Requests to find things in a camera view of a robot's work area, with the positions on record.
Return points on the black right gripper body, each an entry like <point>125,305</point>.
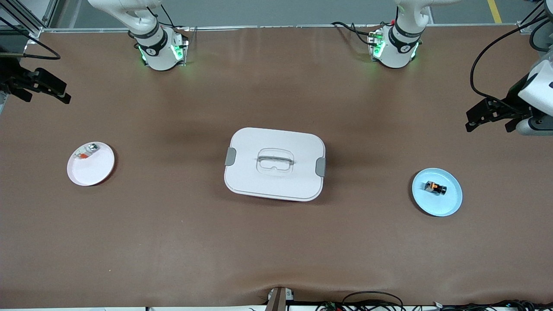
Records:
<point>9,77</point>

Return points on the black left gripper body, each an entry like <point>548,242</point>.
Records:
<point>510,103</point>

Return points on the orange and black switch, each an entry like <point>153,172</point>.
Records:
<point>436,188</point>

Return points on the light blue plate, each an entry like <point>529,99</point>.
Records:
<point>445,203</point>

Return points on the pink plate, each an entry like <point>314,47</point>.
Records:
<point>93,172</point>

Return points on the grey box latch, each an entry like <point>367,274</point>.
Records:
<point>320,167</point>
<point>230,156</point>

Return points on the white lidded storage box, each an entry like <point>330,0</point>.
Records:
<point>276,185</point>

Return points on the aluminium frame profile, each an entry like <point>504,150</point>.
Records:
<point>21,30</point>
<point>525,26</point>

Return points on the red and clear switch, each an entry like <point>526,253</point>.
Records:
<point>82,154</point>

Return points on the brown post with bracket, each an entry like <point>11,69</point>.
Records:
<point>276,300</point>

